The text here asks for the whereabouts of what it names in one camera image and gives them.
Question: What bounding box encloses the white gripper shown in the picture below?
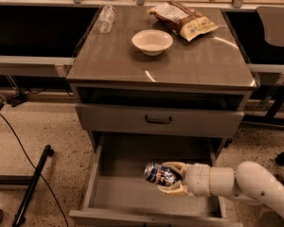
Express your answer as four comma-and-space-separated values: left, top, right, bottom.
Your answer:
157, 162, 211, 197

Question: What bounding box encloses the blue pepsi can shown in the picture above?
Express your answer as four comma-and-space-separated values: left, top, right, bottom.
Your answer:
144, 162, 182, 186

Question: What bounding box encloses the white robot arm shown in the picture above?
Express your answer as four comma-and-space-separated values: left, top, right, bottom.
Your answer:
158, 161, 284, 219

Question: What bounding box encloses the open middle drawer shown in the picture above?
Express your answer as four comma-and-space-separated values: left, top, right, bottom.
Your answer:
70, 133, 243, 227

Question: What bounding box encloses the grey drawer cabinet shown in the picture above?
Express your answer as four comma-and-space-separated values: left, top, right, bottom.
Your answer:
65, 5, 259, 153

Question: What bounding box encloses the white bowl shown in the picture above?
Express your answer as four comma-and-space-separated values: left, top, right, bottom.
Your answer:
132, 29, 173, 56

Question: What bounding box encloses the chip bag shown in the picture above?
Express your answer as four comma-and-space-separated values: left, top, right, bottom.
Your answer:
148, 1, 218, 42

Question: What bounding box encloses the black stand leg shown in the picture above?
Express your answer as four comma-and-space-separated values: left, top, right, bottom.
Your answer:
12, 145, 54, 227

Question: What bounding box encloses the clear plastic bottle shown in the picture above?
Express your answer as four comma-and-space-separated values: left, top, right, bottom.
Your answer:
97, 5, 115, 33

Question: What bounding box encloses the top drawer with handle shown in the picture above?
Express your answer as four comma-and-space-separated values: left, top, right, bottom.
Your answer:
75, 103, 243, 138

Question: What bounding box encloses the black floor cable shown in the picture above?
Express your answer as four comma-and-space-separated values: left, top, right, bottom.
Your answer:
0, 111, 70, 227

